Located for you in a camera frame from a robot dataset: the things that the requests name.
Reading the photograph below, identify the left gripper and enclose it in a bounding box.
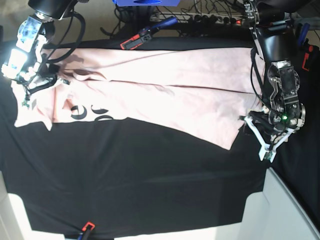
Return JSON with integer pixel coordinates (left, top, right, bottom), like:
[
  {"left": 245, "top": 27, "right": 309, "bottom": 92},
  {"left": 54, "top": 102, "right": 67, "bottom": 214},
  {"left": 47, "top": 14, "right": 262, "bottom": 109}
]
[{"left": 238, "top": 110, "right": 302, "bottom": 153}]

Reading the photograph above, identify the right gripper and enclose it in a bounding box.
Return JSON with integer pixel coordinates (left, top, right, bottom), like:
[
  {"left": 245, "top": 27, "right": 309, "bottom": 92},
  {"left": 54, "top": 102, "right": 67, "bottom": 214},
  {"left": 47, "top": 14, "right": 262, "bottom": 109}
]
[{"left": 16, "top": 64, "right": 70, "bottom": 97}]

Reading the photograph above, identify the pink T-shirt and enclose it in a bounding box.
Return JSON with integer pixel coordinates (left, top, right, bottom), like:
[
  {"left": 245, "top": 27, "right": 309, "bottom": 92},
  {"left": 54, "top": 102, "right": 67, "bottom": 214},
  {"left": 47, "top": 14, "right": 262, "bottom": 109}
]
[{"left": 11, "top": 47, "right": 262, "bottom": 150}]

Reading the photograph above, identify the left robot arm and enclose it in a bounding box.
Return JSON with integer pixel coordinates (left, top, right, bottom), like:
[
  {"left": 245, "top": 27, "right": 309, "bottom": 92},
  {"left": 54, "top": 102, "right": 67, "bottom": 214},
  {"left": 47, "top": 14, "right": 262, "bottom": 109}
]
[{"left": 243, "top": 0, "right": 306, "bottom": 162}]

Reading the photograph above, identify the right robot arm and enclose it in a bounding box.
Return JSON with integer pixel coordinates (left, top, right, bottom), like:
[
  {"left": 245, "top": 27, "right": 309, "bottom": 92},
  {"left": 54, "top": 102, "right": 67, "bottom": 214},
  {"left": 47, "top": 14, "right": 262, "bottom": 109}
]
[{"left": 1, "top": 0, "right": 86, "bottom": 100}]

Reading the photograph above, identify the black table cloth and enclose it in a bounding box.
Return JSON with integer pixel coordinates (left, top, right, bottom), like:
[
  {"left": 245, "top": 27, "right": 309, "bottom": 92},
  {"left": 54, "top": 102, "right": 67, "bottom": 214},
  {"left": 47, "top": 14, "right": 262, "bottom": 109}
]
[{"left": 0, "top": 37, "right": 320, "bottom": 240}]

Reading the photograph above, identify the blue plastic box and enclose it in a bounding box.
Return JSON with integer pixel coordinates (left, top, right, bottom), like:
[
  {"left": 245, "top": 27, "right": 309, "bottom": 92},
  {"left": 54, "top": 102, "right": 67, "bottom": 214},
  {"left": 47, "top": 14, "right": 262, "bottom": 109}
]
[{"left": 112, "top": 0, "right": 180, "bottom": 7}]

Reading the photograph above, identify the blue handled clamp, red jaw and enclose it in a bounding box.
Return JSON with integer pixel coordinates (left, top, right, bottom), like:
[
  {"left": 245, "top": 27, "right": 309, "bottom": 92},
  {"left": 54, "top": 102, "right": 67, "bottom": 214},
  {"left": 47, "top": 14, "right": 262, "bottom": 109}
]
[{"left": 120, "top": 16, "right": 178, "bottom": 50}]

